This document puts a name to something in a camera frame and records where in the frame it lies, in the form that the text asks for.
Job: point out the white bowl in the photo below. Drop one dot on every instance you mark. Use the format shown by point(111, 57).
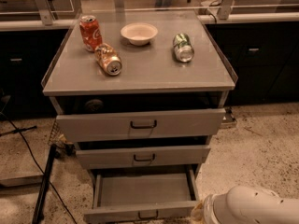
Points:
point(139, 34)

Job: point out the red soda can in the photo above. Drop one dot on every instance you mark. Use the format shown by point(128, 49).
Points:
point(90, 32)

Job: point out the black stand leg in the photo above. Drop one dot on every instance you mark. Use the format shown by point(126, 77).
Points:
point(44, 186)

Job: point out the grey drawer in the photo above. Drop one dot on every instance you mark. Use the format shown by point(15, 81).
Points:
point(141, 116)
point(142, 194)
point(142, 152)

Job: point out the orange soda can lying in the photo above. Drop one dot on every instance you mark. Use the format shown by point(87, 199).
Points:
point(108, 59)

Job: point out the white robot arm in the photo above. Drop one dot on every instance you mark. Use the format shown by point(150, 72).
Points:
point(246, 205)

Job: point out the black counter cabinets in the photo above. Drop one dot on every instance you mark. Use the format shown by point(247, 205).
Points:
point(265, 57)

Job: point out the grey bottom drawer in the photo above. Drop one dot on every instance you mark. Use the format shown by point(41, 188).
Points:
point(142, 194)

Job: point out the grey top drawer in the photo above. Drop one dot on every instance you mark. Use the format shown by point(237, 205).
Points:
point(141, 116)

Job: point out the grey drawer cabinet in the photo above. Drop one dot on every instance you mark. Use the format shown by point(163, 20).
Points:
point(148, 69)

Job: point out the grey middle drawer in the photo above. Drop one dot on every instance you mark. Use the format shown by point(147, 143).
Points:
point(142, 152)

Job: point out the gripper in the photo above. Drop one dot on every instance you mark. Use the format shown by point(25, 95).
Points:
point(207, 209)

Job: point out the green soda can lying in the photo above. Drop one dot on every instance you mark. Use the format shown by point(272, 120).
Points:
point(183, 48)

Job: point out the dark round object in drawer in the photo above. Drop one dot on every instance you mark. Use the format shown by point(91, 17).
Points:
point(93, 106)

